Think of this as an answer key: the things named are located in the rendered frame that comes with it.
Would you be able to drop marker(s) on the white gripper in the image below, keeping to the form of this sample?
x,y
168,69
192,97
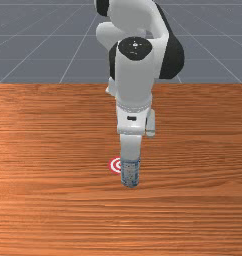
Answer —
x,y
130,124

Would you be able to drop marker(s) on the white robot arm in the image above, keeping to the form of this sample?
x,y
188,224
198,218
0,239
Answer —
x,y
134,76

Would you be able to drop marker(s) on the clear bottle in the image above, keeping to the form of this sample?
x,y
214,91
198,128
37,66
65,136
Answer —
x,y
130,173

